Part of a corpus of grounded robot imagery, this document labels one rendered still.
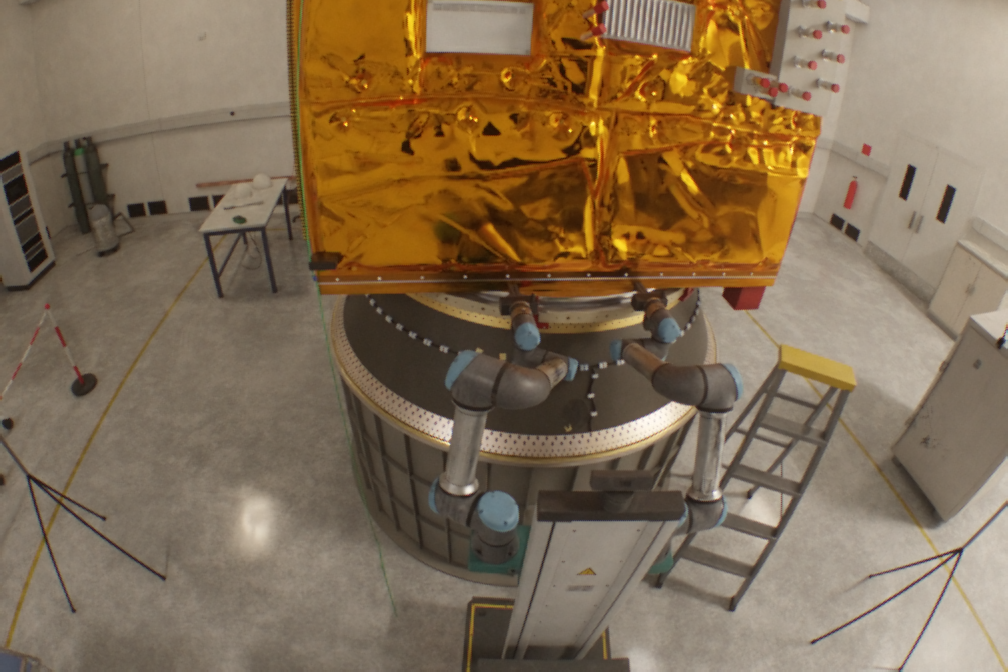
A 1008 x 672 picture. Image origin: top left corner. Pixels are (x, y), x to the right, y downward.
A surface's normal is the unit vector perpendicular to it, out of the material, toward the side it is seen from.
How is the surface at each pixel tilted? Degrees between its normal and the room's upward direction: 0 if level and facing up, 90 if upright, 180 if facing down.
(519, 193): 88
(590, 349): 62
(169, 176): 90
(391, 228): 94
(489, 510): 7
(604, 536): 90
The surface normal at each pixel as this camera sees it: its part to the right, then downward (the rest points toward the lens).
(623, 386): 0.33, 0.05
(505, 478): -0.13, 0.51
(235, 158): 0.15, 0.52
